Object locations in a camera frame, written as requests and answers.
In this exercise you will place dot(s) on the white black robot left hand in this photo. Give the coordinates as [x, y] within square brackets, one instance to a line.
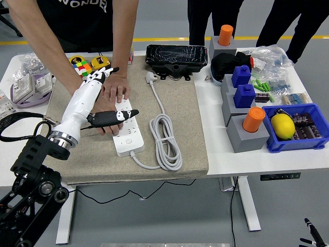
[79, 103]

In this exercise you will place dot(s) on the person's right hand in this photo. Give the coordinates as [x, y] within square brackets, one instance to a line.
[106, 105]

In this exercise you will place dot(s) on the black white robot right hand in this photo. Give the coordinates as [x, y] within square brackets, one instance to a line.
[312, 231]

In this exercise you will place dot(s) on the person's left hand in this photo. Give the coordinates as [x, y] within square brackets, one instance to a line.
[118, 87]

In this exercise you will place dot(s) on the white power strip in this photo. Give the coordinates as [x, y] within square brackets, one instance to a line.
[131, 146]

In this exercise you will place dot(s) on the person's right forearm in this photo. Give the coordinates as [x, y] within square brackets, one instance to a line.
[46, 38]

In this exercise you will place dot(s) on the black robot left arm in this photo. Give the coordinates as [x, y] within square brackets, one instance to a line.
[36, 154]

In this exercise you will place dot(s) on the square yellow tape measure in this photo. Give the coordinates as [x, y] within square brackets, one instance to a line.
[99, 61]

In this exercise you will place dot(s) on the colourful puzzle cube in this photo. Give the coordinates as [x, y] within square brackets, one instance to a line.
[82, 67]
[131, 55]

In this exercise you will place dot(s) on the white socket box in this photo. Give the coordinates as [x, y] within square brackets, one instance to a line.
[23, 87]
[43, 82]

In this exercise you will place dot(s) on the purple tray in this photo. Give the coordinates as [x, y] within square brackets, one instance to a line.
[28, 104]

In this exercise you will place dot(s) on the clear bag of screws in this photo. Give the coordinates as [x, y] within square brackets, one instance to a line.
[30, 64]

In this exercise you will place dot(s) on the black table control panel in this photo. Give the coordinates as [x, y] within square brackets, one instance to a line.
[280, 176]

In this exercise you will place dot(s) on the black wrapped case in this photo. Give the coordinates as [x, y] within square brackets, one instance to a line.
[177, 56]

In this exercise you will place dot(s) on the white table leg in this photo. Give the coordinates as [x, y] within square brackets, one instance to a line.
[249, 205]
[64, 218]

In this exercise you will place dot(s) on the white circuit breaker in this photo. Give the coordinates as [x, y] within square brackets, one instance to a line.
[6, 108]

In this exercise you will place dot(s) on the person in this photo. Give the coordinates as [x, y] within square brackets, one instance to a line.
[77, 20]
[213, 15]
[295, 20]

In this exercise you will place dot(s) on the blue plastic bin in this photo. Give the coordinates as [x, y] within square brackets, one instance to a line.
[290, 145]

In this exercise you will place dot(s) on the grey-brown mat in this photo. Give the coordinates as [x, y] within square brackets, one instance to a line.
[194, 144]

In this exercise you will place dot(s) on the grey box under table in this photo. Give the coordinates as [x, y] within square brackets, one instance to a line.
[226, 185]

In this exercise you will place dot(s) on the light blue dish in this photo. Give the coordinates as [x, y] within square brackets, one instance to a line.
[217, 81]

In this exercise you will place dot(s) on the dark brown capacitor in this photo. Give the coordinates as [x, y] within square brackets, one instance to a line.
[262, 97]
[303, 132]
[303, 119]
[316, 132]

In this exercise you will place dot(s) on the black cloth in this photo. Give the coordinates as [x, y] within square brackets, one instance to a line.
[223, 64]

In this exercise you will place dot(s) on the grey block with socket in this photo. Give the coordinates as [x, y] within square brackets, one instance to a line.
[226, 85]
[228, 108]
[231, 47]
[246, 142]

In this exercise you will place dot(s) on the yellow lemon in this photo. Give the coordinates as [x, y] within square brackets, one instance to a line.
[282, 126]

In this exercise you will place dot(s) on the orange cylinder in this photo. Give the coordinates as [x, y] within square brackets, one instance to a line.
[253, 119]
[225, 34]

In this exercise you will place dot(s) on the black office chair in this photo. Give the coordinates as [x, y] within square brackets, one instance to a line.
[3, 10]

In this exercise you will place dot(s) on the blue block with knob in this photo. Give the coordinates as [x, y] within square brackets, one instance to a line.
[244, 96]
[240, 77]

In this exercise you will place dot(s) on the small black clip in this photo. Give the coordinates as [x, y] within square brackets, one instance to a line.
[278, 112]

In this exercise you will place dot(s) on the clear bag of resistors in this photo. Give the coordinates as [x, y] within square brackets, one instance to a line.
[295, 98]

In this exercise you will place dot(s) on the green plastic anchor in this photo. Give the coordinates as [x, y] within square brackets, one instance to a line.
[255, 84]
[267, 87]
[271, 97]
[255, 75]
[262, 86]

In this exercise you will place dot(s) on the small clear bag blue parts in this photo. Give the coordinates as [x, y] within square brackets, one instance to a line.
[278, 83]

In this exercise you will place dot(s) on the large clear bag blue parts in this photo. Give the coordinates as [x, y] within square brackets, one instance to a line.
[280, 60]

